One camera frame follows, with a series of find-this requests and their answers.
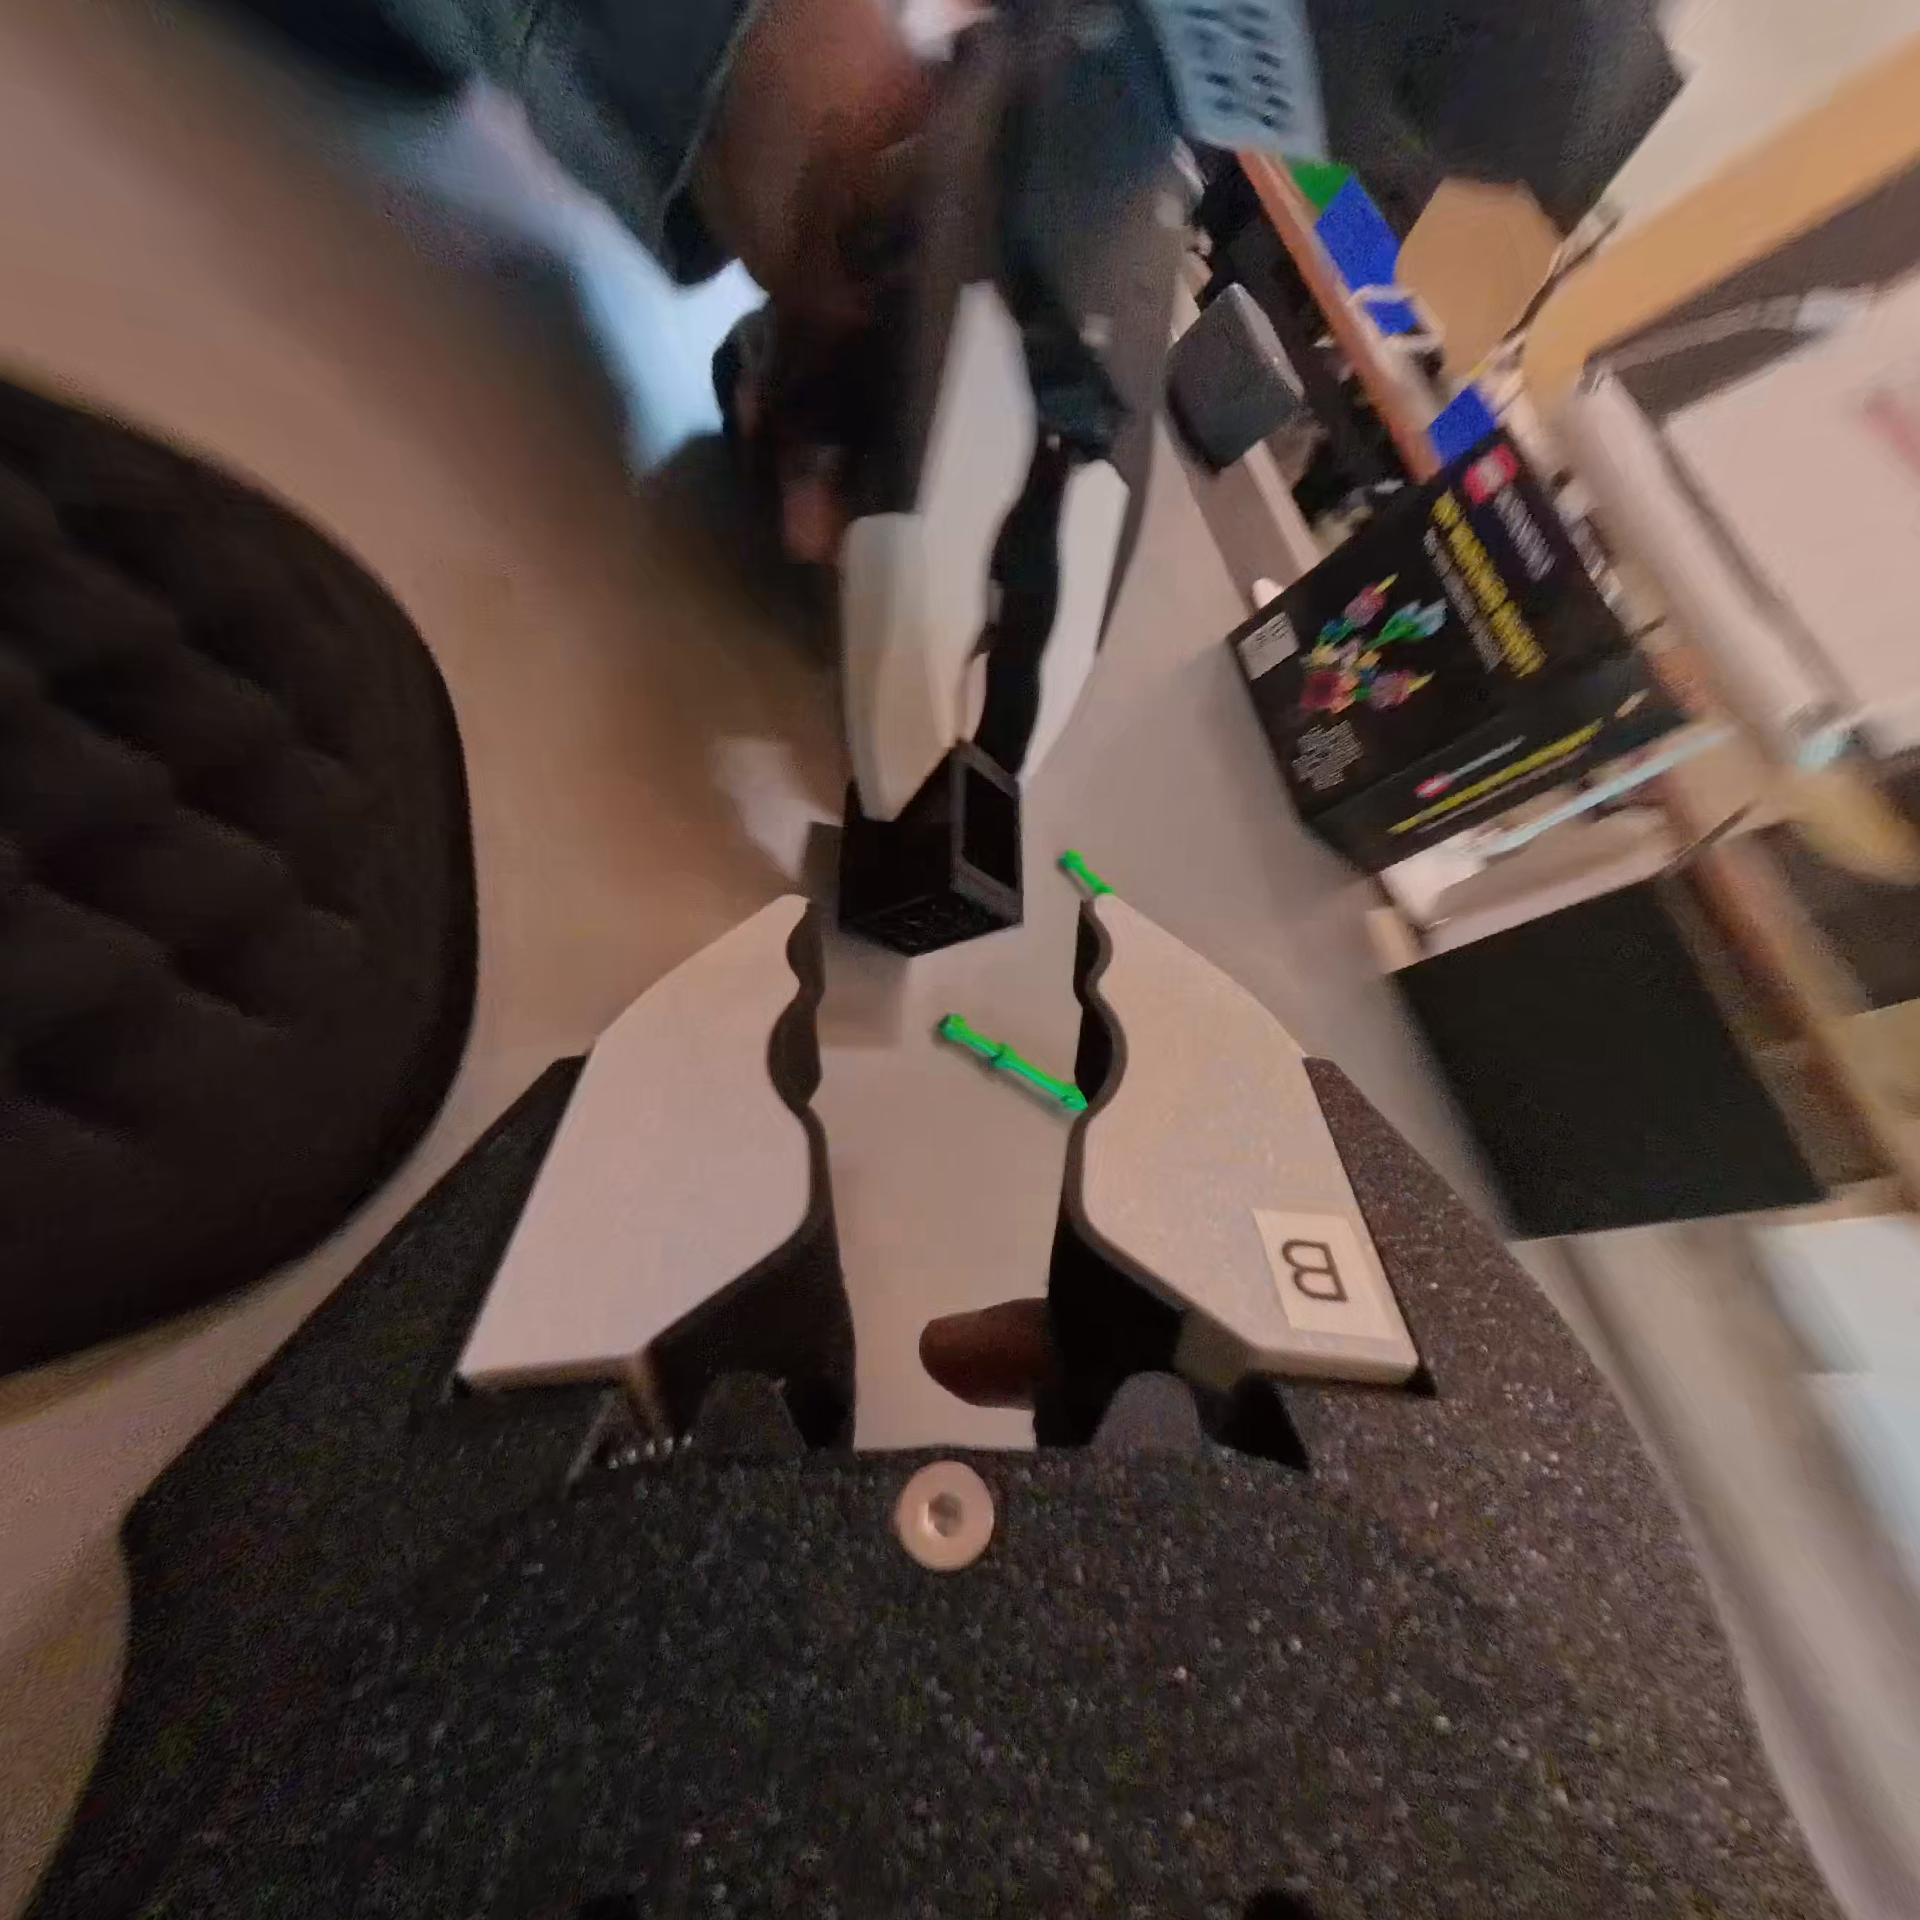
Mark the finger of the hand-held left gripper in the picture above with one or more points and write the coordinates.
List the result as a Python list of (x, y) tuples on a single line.
[(915, 646), (1093, 570)]

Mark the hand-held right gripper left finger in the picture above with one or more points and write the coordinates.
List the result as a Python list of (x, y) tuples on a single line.
[(660, 1154)]

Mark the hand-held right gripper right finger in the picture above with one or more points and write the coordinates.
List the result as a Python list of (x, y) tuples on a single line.
[(1214, 1140)]

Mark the blue toy brick flower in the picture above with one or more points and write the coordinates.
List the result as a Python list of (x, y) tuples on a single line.
[(1003, 1062)]

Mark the black square toy vase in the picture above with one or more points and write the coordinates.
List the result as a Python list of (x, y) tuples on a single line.
[(915, 878)]

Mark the person's left hand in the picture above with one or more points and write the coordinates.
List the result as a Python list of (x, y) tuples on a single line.
[(825, 210)]

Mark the person's right hand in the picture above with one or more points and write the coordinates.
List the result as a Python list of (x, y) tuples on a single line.
[(984, 1350)]

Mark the dark grey speaker box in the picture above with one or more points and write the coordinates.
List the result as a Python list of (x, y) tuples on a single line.
[(1230, 376)]

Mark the blue plastic bin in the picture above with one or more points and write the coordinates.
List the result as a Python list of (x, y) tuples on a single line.
[(1365, 248), (1468, 426)]

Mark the black toy flower box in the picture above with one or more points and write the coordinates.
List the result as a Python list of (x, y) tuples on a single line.
[(1440, 675)]

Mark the black cardboard box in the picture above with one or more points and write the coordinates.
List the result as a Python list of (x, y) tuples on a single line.
[(1621, 1050)]

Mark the black tufted cushion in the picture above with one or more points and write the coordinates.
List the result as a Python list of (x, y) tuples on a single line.
[(194, 839)]

